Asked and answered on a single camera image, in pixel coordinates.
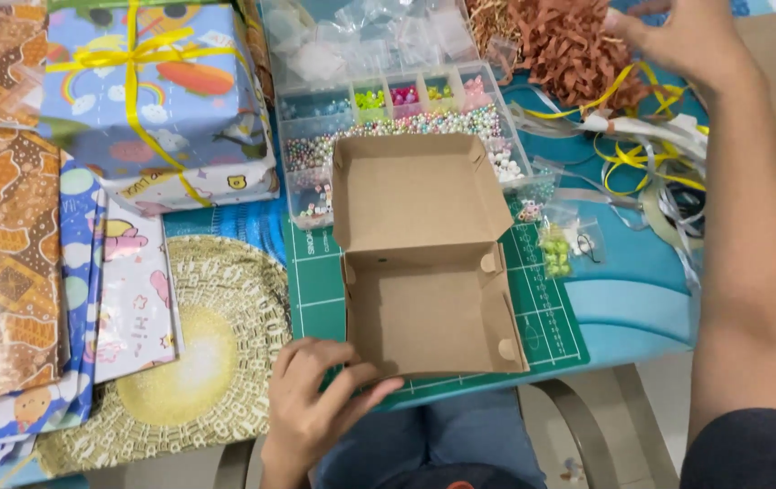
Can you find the person's left hand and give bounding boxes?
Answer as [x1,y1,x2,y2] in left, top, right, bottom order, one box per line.
[262,337,405,473]

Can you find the person's right hand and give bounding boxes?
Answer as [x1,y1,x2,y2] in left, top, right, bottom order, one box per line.
[604,0,761,94]

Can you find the brown cardboard box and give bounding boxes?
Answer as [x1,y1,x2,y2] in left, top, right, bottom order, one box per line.
[331,132,530,380]

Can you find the heap of brown shredded paper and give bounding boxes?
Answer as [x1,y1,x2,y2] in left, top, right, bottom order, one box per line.
[466,0,654,113]

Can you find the loose yellow ribbon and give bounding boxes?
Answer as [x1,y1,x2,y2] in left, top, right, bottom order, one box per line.
[522,61,709,197]

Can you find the tangle of silver ribbons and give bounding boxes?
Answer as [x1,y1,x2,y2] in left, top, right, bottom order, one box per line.
[509,85,709,289]

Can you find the small bag of mixed beads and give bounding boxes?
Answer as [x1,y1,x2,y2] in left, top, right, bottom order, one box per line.
[514,193,548,226]

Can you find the clear plastic bead organizer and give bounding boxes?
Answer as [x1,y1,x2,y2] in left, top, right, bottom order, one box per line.
[257,0,557,230]

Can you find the small bag of green beads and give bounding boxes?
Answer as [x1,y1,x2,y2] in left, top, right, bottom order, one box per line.
[537,221,576,281]

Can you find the pile of small clear bags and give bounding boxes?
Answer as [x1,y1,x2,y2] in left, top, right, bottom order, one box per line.
[264,0,478,89]

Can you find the green cutting mat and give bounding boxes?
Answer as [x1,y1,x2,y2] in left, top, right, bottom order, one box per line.
[282,190,591,412]

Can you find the brown patterned paper roll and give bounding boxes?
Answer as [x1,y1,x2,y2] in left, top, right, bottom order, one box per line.
[235,0,276,110]

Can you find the person's blue jeans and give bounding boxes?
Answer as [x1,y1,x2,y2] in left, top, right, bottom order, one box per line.
[312,386,549,489]

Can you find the blue gift with yellow ribbon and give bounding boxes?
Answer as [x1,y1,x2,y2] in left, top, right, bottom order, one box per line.
[38,0,276,181]

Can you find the pink white wrapping paper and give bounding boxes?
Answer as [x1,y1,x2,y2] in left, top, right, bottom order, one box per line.
[92,197,185,384]

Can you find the blue cartoon wrapping paper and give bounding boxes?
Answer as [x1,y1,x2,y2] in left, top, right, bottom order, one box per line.
[0,159,109,446]

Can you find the brown batik wrapping paper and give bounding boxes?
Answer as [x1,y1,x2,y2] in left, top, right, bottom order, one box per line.
[0,3,71,407]

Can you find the small bag with black ring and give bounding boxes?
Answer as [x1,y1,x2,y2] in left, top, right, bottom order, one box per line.
[566,216,607,267]

